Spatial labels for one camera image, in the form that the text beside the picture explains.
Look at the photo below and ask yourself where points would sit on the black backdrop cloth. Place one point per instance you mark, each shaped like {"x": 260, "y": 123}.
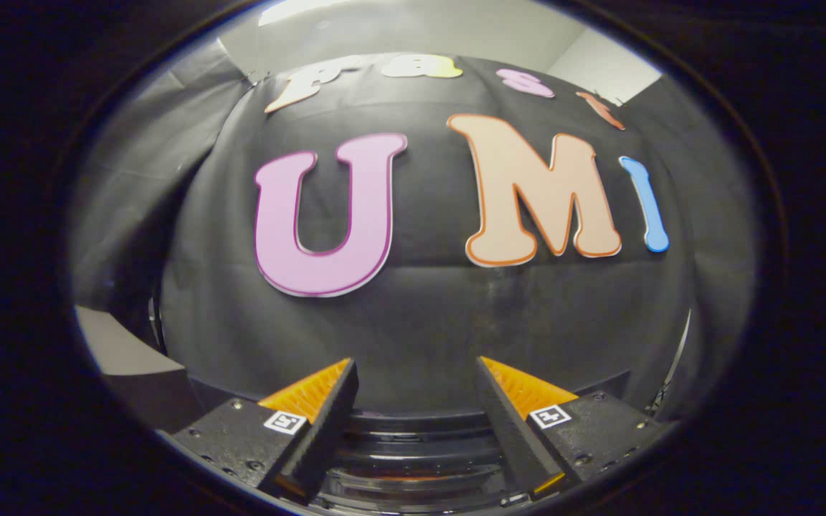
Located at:
{"x": 420, "y": 322}

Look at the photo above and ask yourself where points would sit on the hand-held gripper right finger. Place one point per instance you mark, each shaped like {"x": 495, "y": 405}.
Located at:
{"x": 506, "y": 430}

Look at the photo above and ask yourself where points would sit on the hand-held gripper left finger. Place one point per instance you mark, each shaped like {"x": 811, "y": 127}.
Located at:
{"x": 327, "y": 430}

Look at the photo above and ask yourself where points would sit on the beige cabinet with dark frame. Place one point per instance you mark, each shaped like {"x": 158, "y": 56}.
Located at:
{"x": 126, "y": 351}

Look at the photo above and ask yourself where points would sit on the thin metal backdrop stand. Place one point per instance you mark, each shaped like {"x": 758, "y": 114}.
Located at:
{"x": 156, "y": 326}
{"x": 675, "y": 358}

